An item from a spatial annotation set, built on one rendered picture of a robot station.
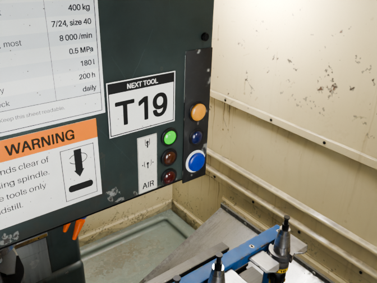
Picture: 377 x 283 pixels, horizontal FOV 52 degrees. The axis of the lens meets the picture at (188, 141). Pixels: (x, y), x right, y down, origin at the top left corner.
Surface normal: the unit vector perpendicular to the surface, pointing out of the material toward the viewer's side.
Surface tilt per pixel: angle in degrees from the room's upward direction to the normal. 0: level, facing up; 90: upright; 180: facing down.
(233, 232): 24
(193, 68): 90
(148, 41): 90
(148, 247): 0
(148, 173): 90
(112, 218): 90
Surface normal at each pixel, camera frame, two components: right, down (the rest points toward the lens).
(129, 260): 0.03, -0.90
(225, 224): -0.29, -0.72
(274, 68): -0.79, 0.25
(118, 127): 0.61, 0.36
